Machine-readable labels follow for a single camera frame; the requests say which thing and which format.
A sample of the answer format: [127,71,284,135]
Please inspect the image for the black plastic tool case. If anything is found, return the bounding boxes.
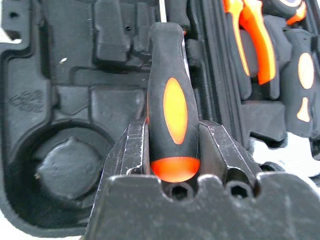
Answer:
[0,0,320,238]

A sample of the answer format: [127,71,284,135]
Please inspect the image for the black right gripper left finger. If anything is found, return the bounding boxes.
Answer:
[106,116,151,177]

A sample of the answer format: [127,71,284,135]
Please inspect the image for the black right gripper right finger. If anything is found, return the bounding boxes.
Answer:
[199,120,263,184]

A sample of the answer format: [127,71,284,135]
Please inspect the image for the black orange tape measure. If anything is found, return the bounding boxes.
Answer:
[264,0,308,26]

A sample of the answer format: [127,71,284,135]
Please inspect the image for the orange handled pliers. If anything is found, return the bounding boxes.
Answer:
[221,0,277,86]

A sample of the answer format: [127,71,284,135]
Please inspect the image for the black orange handled screwdriver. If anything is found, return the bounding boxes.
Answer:
[281,29,320,141]
[146,0,201,184]

